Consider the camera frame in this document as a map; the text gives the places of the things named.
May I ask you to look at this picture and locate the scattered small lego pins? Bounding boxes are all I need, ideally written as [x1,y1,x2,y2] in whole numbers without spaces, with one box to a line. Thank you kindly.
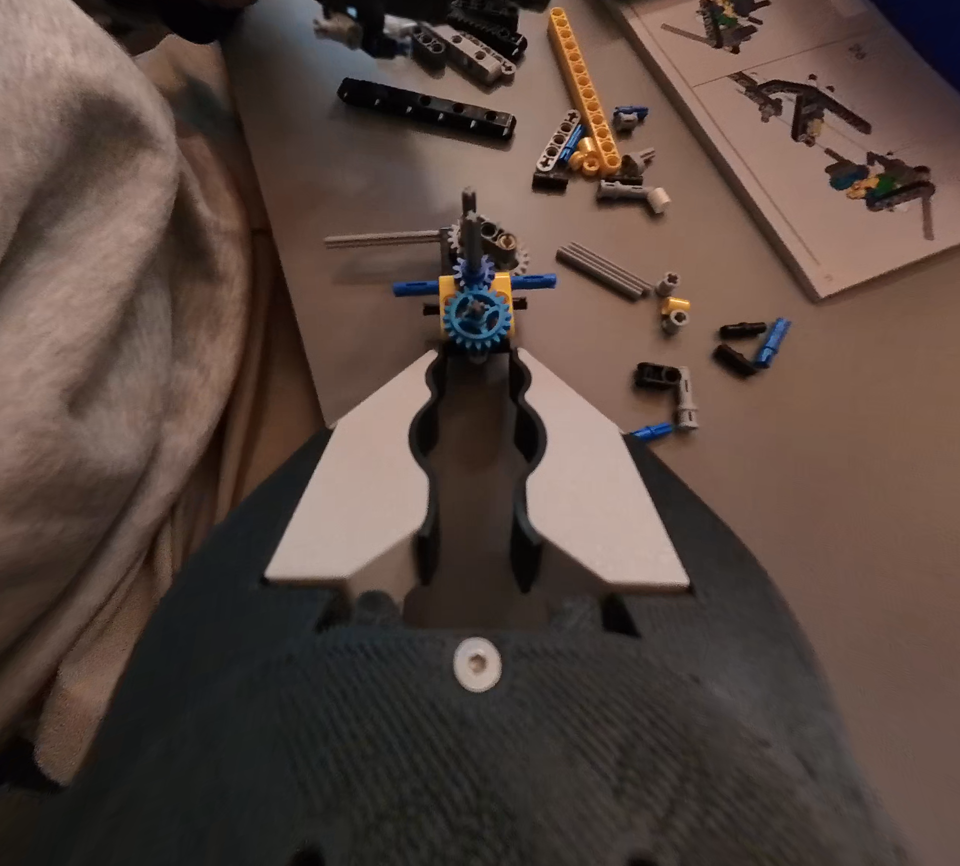
[558,103,794,440]

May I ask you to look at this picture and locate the black short lego beam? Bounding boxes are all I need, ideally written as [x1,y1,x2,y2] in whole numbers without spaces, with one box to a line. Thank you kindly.
[448,0,528,51]

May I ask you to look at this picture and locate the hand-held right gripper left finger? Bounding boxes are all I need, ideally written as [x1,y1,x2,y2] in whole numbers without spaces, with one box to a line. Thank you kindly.
[264,347,451,612]

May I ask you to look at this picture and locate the yellow long lego beam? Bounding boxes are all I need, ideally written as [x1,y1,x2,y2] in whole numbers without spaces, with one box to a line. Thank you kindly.
[546,5,625,175]

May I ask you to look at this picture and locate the grey lego pin connector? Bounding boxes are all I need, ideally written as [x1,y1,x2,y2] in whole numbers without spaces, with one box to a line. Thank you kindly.
[313,7,366,44]

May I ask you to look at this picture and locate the black long lego beam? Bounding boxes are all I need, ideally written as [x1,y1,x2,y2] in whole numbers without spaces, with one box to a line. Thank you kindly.
[336,76,519,142]

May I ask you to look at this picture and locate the grey lego axle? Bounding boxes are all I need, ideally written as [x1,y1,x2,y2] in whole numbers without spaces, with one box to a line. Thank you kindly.
[564,242,652,293]
[556,247,642,300]

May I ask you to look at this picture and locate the yellow blue lego gear assembly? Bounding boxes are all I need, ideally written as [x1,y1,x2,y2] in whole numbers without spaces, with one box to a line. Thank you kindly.
[324,186,560,366]

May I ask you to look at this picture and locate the light grey thick lego beam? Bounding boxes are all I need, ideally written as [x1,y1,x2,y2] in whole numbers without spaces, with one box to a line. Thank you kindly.
[411,22,520,86]

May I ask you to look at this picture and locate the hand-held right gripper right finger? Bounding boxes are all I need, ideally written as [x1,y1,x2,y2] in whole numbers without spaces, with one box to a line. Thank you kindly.
[508,347,692,596]

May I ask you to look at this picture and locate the light grey thin lego liftarm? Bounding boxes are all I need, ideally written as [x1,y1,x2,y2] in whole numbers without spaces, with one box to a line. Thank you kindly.
[532,109,586,192]

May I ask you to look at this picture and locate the open lego instruction booklet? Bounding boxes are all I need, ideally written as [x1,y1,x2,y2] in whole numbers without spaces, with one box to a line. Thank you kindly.
[540,0,960,303]

